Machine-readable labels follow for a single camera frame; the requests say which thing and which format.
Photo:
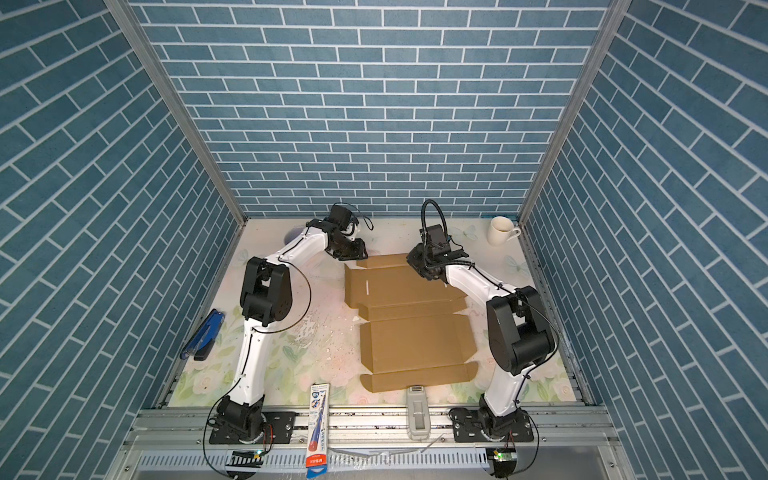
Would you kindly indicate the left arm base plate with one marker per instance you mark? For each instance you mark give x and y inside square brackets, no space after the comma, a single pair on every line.
[267,428]

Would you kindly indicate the grey white remote device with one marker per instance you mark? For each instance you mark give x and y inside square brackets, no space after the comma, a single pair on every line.
[418,415]

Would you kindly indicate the brown cardboard box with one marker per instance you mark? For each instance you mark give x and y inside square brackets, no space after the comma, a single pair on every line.
[414,332]

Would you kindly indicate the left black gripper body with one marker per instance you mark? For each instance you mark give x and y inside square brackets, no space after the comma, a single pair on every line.
[347,249]

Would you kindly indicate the aluminium front rail frame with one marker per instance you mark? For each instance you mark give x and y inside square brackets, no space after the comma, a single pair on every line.
[571,440]

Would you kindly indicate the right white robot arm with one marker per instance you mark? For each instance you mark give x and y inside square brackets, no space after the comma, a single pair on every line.
[520,336]

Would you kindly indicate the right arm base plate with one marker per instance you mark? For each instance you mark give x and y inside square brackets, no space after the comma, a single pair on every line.
[480,425]

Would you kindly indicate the blue stapler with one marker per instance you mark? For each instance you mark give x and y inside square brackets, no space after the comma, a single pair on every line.
[201,343]

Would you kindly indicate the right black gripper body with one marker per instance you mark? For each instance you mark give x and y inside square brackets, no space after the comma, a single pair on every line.
[421,262]

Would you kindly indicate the white ceramic mug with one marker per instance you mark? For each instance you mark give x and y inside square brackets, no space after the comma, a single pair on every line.
[501,230]

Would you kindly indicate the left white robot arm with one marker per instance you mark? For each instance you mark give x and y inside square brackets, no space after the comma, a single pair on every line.
[266,298]

